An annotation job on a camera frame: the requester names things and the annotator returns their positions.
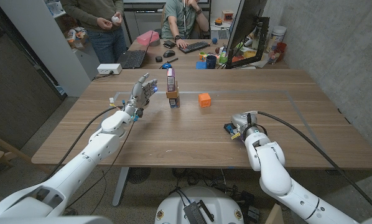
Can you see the small wooden orange box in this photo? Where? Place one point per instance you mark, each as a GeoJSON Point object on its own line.
{"type": "Point", "coordinates": [227, 15]}

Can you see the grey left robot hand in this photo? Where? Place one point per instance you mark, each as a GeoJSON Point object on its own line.
{"type": "Point", "coordinates": [138, 96]}

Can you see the standing person olive sweater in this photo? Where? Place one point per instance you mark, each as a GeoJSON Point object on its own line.
{"type": "Point", "coordinates": [106, 40]}

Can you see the black computer monitor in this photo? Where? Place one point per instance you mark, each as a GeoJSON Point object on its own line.
{"type": "Point", "coordinates": [245, 21]}

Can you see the white cabinet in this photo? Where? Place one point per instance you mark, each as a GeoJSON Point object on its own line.
{"type": "Point", "coordinates": [49, 46]}

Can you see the blue square block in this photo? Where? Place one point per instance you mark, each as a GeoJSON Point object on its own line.
{"type": "Point", "coordinates": [201, 65]}

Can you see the orange block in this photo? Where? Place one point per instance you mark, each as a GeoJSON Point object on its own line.
{"type": "Point", "coordinates": [204, 100]}

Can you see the silver laptop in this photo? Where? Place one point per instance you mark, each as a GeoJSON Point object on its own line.
{"type": "Point", "coordinates": [220, 33]}

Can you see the purple and brown carton box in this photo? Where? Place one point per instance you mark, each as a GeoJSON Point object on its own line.
{"type": "Point", "coordinates": [172, 90]}

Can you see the pink plastic box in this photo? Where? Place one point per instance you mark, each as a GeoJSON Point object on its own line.
{"type": "Point", "coordinates": [147, 38]}

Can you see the small blue ball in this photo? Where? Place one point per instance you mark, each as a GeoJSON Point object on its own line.
{"type": "Point", "coordinates": [215, 40]}

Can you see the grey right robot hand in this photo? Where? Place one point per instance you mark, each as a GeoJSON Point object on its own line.
{"type": "Point", "coordinates": [242, 122]}

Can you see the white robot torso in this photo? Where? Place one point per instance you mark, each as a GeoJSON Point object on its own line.
{"type": "Point", "coordinates": [170, 208]}

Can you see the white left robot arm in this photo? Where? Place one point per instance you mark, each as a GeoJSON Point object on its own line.
{"type": "Point", "coordinates": [80, 165]}

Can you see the white power strip box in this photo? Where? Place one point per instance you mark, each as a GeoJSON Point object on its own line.
{"type": "Point", "coordinates": [109, 68]}

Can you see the small black puck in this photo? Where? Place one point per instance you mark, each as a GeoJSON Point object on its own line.
{"type": "Point", "coordinates": [159, 58]}

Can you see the black laptop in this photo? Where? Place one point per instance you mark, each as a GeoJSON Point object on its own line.
{"type": "Point", "coordinates": [132, 59]}

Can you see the black round fan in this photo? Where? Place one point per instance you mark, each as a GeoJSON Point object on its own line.
{"type": "Point", "coordinates": [138, 175]}

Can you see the black wallet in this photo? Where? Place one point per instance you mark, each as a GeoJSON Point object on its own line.
{"type": "Point", "coordinates": [169, 44]}

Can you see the seated person green shirt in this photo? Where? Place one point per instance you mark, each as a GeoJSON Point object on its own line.
{"type": "Point", "coordinates": [173, 21]}

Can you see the black keyboard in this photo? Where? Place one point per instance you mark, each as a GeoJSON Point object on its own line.
{"type": "Point", "coordinates": [193, 47]}

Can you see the dark blue mug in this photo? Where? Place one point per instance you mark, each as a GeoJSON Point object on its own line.
{"type": "Point", "coordinates": [211, 62]}

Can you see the black device on torso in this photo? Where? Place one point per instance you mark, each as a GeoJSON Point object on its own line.
{"type": "Point", "coordinates": [193, 213]}

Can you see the black computer mouse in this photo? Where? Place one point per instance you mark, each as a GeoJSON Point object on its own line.
{"type": "Point", "coordinates": [169, 53]}

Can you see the white egg shaped ball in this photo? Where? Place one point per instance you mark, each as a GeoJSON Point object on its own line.
{"type": "Point", "coordinates": [115, 19]}

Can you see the red cup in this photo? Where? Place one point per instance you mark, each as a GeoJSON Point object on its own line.
{"type": "Point", "coordinates": [280, 48]}

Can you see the wooden chair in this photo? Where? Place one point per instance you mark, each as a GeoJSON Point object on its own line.
{"type": "Point", "coordinates": [5, 149]}

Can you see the blue round gadget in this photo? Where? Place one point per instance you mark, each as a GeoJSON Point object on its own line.
{"type": "Point", "coordinates": [166, 66]}

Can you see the white canister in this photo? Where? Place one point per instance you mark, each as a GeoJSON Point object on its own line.
{"type": "Point", "coordinates": [277, 34]}

